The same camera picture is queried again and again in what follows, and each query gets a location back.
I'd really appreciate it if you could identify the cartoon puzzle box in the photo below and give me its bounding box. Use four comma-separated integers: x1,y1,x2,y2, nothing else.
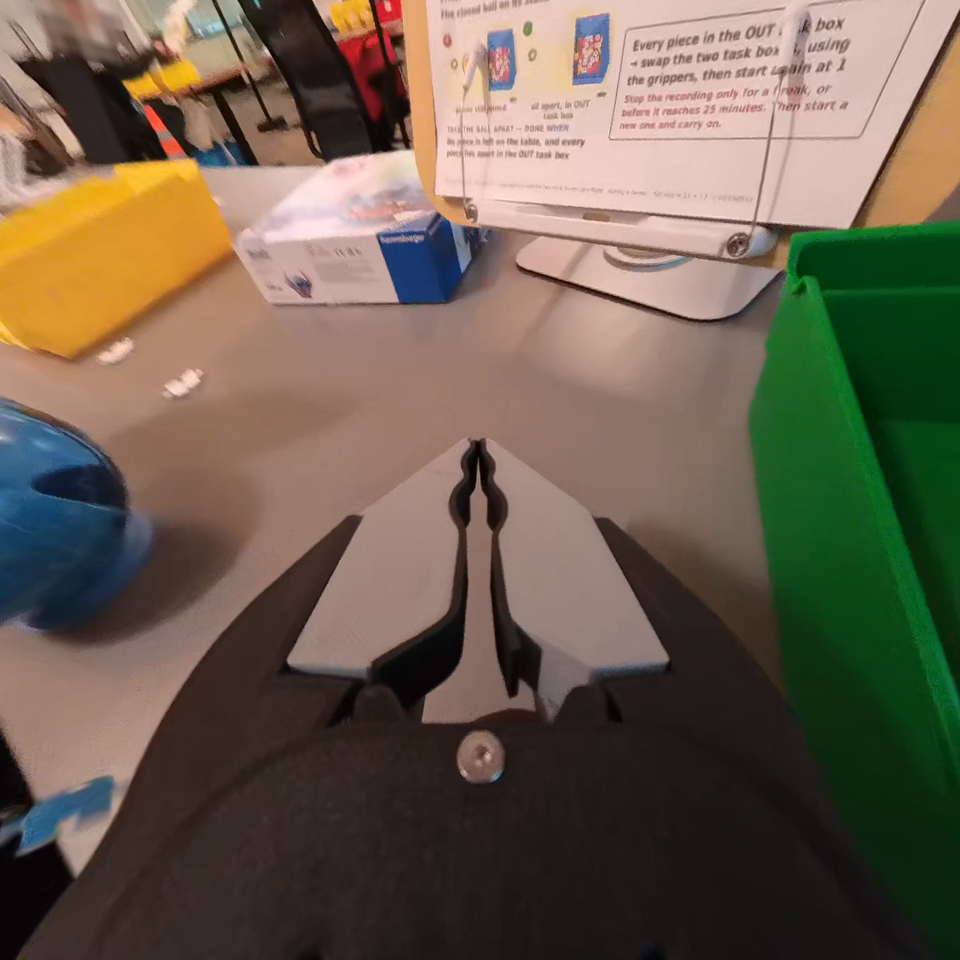
234,152,489,306

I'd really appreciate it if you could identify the blue puzzle ball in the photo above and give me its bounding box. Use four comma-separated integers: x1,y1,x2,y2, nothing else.
0,399,155,631

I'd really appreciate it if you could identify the white tablet stand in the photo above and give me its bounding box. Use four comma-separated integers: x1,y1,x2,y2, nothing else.
435,195,785,322

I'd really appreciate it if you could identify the printed instruction sheet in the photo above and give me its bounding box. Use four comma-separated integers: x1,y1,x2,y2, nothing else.
426,0,950,230

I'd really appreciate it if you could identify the instruction sheet on stand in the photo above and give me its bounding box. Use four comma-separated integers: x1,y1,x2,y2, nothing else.
401,0,960,230

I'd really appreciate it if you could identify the blue puzzle piece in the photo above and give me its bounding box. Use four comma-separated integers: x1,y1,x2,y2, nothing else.
15,776,117,856

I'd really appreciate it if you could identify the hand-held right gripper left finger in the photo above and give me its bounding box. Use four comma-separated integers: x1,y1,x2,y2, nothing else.
286,438,481,708

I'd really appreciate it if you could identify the yellow plastic bin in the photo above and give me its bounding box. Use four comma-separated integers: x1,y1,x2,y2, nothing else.
0,159,235,361

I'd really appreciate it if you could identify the background table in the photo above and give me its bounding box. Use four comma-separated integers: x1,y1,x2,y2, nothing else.
123,60,260,166

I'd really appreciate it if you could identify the black office chair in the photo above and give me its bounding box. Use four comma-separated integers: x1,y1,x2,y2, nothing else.
238,0,414,160

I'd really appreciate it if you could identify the green plastic bin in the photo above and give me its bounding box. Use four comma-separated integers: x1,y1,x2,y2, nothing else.
748,222,960,954

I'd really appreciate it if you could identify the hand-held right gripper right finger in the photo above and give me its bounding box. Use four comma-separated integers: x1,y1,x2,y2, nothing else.
477,438,671,723

